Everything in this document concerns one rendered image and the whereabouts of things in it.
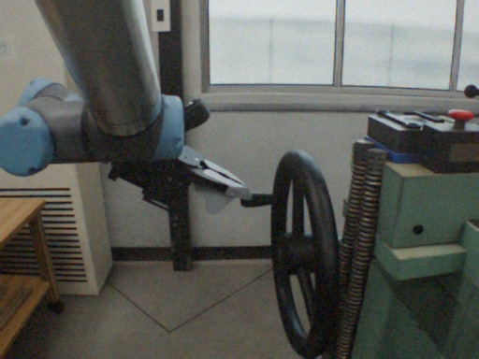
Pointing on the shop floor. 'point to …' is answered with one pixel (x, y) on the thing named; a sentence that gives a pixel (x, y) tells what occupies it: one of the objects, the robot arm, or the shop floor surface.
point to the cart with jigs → (10, 291)
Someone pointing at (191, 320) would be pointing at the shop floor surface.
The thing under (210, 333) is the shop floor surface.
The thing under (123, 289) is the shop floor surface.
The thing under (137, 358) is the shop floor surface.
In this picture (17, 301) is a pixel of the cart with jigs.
